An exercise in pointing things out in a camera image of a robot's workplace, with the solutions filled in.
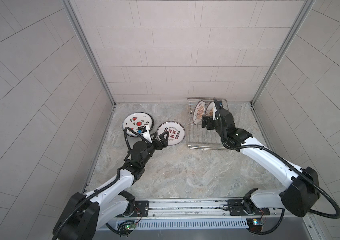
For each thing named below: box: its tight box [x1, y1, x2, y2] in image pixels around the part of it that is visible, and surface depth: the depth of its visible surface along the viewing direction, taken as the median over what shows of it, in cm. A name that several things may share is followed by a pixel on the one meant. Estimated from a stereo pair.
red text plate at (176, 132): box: [156, 121, 186, 146], surface depth 101 cm
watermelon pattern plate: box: [122, 112, 155, 137], surface depth 104 cm
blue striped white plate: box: [122, 112, 154, 138], surface depth 104 cm
